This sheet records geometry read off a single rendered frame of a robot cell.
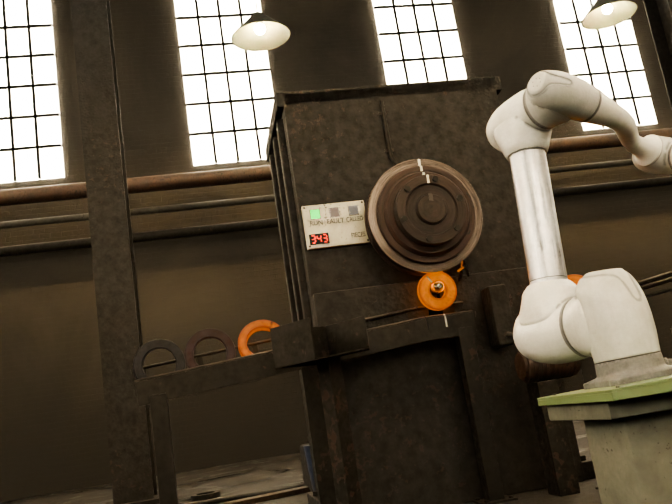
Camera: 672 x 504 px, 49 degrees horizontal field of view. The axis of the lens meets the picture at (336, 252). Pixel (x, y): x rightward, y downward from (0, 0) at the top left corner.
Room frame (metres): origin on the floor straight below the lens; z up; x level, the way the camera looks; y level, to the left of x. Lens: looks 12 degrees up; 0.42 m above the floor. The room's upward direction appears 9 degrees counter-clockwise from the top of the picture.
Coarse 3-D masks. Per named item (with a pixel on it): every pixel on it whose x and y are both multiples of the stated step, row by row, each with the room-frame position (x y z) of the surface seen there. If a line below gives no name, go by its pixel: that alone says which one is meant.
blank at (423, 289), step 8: (440, 272) 2.89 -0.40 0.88; (424, 280) 2.88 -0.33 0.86; (432, 280) 2.89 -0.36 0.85; (440, 280) 2.89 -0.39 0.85; (448, 280) 2.90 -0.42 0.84; (424, 288) 2.88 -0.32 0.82; (448, 288) 2.90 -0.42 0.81; (456, 288) 2.90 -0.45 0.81; (424, 296) 2.88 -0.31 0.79; (432, 296) 2.88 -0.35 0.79; (448, 296) 2.90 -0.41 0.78; (424, 304) 2.89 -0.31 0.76; (432, 304) 2.88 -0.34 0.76; (440, 304) 2.89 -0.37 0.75; (448, 304) 2.89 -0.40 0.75
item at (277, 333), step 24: (288, 336) 2.46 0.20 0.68; (312, 336) 2.38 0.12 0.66; (336, 336) 2.67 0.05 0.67; (360, 336) 2.59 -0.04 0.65; (288, 360) 2.47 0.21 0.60; (312, 360) 2.42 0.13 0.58; (336, 360) 2.55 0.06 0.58; (336, 384) 2.54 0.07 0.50; (336, 408) 2.52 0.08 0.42; (336, 432) 2.53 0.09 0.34; (336, 456) 2.54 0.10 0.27; (336, 480) 2.55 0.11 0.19
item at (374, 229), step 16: (416, 160) 2.87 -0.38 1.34; (432, 160) 2.88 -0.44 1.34; (384, 176) 2.84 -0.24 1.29; (368, 208) 2.82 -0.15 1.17; (480, 208) 2.91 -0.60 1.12; (368, 224) 2.88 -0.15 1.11; (480, 224) 2.91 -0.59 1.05; (384, 240) 2.83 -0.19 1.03; (400, 256) 2.84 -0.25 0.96; (464, 256) 2.89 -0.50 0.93; (416, 272) 2.92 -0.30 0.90; (432, 272) 2.86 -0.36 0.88
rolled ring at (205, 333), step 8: (208, 328) 2.72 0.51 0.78; (192, 336) 2.71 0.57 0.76; (200, 336) 2.71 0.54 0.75; (208, 336) 2.72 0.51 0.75; (216, 336) 2.72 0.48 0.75; (224, 336) 2.73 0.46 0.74; (192, 344) 2.70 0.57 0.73; (224, 344) 2.73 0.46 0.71; (232, 344) 2.73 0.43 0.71; (192, 352) 2.70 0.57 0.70; (232, 352) 2.73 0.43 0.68; (192, 360) 2.70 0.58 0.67
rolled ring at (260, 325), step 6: (252, 324) 2.80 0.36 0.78; (258, 324) 2.81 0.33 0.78; (264, 324) 2.81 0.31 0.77; (270, 324) 2.81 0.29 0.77; (276, 324) 2.81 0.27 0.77; (246, 330) 2.79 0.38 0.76; (252, 330) 2.80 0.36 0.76; (258, 330) 2.82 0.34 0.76; (264, 330) 2.83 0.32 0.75; (240, 336) 2.78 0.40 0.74; (246, 336) 2.78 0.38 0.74; (240, 342) 2.77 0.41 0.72; (246, 342) 2.78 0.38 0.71; (240, 348) 2.76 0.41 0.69; (246, 348) 2.76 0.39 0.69; (240, 354) 2.78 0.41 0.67; (246, 354) 2.75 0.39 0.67
